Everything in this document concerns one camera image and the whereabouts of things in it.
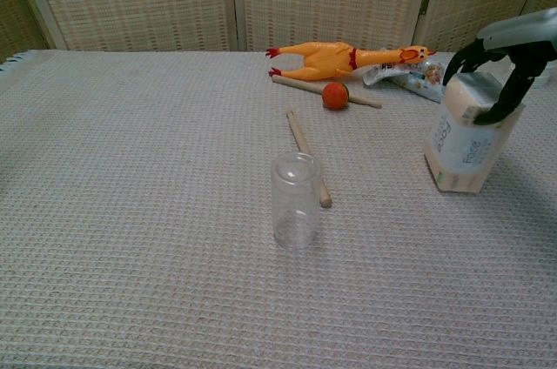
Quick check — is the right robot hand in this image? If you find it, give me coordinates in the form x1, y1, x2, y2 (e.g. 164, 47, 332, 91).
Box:
442, 7, 557, 126

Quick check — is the beige tissue box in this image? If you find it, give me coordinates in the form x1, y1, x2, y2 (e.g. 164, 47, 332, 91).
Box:
424, 70, 527, 195

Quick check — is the white paper cup stack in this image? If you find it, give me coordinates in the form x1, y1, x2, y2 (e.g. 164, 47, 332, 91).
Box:
534, 68, 557, 90

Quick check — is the white blue snack packet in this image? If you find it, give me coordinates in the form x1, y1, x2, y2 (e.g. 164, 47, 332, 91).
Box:
391, 59, 449, 104

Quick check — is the silver snack packet black print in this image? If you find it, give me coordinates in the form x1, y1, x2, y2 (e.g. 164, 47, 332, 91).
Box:
363, 47, 408, 88

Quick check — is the small orange ball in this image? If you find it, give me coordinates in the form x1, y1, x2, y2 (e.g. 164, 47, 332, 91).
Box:
321, 83, 350, 111

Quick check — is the yellow rubber chicken toy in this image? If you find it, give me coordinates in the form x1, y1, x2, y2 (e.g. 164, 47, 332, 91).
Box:
265, 41, 438, 83

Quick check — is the thin wooden stick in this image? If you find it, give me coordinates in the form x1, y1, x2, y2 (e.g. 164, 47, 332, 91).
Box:
272, 75, 383, 110
285, 111, 334, 208

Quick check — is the clear plastic cup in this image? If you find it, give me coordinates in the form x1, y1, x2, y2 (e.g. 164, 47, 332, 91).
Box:
270, 151, 323, 251

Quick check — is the beige woven tablecloth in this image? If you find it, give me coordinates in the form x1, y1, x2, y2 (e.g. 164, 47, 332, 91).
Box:
0, 49, 557, 369

